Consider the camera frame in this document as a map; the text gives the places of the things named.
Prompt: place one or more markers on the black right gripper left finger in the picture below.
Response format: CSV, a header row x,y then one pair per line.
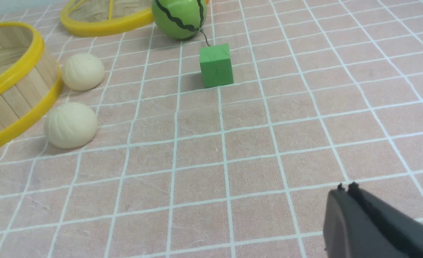
x,y
348,231

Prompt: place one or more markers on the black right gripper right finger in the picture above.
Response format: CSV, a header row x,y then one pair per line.
x,y
403,232

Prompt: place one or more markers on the white steamed bun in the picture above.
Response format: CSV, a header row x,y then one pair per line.
x,y
71,125
83,71

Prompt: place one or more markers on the woven bamboo steamer lid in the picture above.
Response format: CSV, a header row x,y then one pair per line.
x,y
98,18

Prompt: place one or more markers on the bamboo steamer tray yellow rim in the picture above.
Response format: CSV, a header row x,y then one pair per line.
x,y
30,79

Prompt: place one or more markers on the pink grid tablecloth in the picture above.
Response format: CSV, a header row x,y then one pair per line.
x,y
326,91

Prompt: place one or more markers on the green foam cube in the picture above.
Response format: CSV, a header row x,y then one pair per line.
x,y
216,66

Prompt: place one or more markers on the green toy watermelon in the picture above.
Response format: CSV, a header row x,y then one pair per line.
x,y
180,19

